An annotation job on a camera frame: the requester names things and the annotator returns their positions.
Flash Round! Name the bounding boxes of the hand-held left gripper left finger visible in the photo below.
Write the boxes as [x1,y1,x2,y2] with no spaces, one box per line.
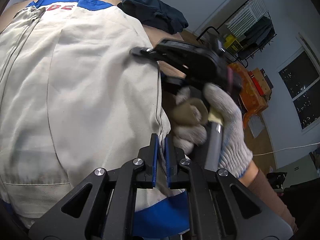
[29,134,158,240]

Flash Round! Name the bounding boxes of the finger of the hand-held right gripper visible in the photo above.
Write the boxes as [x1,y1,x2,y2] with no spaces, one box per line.
[161,74,187,95]
[130,46,161,60]

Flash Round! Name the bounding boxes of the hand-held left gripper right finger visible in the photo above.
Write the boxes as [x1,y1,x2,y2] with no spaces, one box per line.
[165,135,293,240]

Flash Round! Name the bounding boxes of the beige and blue jacket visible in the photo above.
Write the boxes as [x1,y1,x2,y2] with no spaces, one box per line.
[0,0,191,238]

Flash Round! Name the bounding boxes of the person's right forearm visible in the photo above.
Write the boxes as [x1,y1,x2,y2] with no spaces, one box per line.
[237,161,299,233]

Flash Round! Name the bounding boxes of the black clothes rack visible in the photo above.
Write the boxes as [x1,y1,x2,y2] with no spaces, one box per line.
[196,0,278,68]

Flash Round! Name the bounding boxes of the dark folded clothes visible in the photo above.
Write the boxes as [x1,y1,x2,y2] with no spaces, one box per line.
[117,0,189,34]

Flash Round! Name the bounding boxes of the person's right hand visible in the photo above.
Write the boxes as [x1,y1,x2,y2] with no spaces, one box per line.
[171,83,253,178]

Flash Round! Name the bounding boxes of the yellow crate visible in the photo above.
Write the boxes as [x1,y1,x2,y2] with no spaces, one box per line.
[224,34,244,54]

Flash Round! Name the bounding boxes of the cardboard box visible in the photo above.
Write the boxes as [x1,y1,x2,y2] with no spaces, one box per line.
[250,67,273,95]

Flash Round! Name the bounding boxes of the white striped towel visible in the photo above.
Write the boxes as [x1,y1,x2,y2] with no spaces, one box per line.
[225,0,269,38]

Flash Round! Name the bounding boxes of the white paper sheet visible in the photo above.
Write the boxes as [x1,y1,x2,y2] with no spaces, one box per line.
[247,116,265,138]

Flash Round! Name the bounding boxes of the window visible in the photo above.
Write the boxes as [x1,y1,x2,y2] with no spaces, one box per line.
[277,50,320,130]

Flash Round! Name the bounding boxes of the black device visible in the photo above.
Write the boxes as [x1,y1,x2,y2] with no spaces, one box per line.
[266,171,288,193]

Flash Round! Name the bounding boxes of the white cable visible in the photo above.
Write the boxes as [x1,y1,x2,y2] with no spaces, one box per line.
[252,142,320,156]

